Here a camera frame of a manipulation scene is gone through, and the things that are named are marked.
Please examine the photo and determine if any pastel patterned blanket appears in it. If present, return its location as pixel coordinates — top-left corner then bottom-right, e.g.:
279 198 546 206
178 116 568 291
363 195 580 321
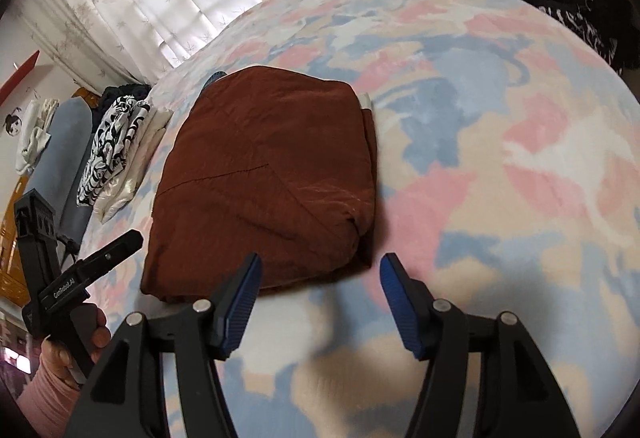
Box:
65 0 640 438

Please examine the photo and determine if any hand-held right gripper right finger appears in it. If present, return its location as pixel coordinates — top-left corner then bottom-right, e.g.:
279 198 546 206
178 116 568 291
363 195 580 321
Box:
379 252 582 438

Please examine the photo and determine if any folded blue quilt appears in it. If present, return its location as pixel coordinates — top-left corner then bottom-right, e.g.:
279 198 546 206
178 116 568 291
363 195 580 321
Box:
32 98 108 244

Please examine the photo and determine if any red wall decoration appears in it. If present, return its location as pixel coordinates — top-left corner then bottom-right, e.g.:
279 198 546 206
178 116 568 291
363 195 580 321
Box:
0 50 41 105

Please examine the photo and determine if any black and white printed cloth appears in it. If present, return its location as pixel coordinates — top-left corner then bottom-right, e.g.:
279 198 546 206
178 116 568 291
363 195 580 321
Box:
492 0 623 69

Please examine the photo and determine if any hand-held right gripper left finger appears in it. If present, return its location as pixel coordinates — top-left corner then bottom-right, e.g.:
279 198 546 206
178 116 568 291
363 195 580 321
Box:
75 252 264 438

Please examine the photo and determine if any person's left forearm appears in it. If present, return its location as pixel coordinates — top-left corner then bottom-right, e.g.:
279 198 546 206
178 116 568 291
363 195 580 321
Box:
16 337 86 438

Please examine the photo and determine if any black cable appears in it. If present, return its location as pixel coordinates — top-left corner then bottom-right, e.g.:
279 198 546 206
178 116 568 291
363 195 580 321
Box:
54 232 82 260

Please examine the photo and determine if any black and white patterned garment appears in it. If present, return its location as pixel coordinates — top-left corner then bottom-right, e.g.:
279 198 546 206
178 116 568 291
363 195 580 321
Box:
76 95 152 208

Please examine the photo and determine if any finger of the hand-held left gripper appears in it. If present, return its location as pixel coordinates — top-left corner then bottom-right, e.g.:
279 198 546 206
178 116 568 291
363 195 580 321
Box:
74 230 145 290

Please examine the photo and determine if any black white patterned cloth pile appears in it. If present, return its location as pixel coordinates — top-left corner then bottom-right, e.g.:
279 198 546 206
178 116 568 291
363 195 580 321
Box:
94 105 175 225

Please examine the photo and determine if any brown garment with cream trim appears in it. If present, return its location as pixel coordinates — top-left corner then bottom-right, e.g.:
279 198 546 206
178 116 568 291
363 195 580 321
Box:
140 64 378 304

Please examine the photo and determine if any white clothes pile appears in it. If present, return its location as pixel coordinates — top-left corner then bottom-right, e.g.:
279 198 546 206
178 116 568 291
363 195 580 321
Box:
14 98 60 176

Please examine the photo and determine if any blue cloth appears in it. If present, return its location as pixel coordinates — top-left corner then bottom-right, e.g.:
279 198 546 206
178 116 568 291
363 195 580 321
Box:
202 71 228 94

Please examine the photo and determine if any person's left hand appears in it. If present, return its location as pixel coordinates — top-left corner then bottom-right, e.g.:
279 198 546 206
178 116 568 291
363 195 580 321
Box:
39 305 114 391

